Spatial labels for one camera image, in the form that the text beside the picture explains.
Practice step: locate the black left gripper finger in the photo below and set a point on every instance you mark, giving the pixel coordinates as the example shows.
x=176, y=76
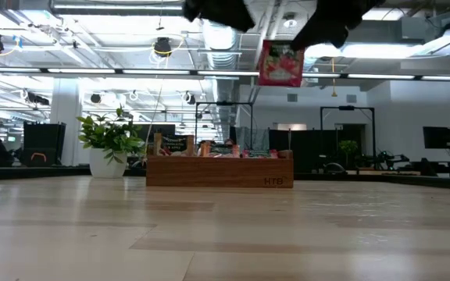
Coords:
x=225, y=11

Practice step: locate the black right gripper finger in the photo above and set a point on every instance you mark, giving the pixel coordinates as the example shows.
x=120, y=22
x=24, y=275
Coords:
x=318, y=33

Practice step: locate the beige vanilla tea packet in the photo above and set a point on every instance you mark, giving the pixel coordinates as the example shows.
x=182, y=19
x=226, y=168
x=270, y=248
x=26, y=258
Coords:
x=174, y=145

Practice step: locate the wooden tea organizer box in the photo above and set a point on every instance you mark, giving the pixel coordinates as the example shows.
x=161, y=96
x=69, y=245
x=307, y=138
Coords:
x=217, y=171

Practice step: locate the black background robot arm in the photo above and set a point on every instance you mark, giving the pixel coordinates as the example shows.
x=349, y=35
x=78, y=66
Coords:
x=389, y=158

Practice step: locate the black partition screen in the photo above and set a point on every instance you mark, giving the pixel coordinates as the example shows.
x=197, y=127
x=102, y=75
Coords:
x=307, y=142

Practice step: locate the small green background plant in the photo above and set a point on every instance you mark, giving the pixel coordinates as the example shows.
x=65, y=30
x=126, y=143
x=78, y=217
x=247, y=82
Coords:
x=348, y=146

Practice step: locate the black round ceiling lamp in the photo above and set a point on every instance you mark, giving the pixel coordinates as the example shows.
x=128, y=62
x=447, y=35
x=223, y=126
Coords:
x=95, y=98

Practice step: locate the dark background desk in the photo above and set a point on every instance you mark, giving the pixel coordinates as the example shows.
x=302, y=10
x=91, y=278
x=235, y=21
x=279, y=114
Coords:
x=443, y=166

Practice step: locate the white building column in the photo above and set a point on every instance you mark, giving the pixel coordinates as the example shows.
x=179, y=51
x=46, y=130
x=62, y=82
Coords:
x=66, y=117

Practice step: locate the green plant in white pot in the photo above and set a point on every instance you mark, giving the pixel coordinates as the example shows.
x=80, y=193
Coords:
x=108, y=168

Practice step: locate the black equipment case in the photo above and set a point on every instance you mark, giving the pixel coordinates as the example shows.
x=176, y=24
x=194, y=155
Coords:
x=43, y=140

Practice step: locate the grey wall vent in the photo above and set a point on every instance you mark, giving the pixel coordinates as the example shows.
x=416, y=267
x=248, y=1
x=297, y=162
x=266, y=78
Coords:
x=292, y=98
x=351, y=98

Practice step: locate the black metal frame stand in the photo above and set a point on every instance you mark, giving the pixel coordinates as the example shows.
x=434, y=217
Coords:
x=223, y=103
x=347, y=107

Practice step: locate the black wall monitor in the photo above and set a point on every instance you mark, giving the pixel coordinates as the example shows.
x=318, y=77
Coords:
x=438, y=137

